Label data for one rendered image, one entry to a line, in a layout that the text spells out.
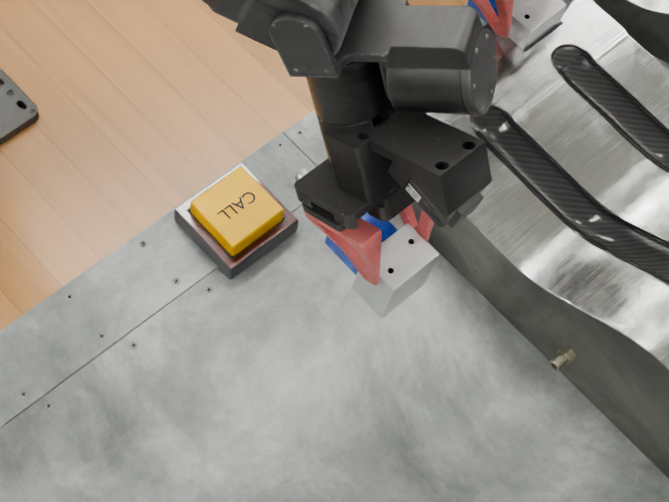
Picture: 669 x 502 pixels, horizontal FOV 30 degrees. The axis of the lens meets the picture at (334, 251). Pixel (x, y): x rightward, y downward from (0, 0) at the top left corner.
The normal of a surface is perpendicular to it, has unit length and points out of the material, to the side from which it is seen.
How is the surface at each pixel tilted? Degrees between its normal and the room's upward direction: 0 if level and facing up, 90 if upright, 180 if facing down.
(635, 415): 90
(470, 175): 63
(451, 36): 24
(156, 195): 0
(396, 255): 3
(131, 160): 0
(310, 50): 90
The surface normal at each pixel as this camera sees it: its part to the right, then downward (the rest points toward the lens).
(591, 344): -0.73, 0.56
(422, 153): -0.22, -0.73
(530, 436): 0.10, -0.47
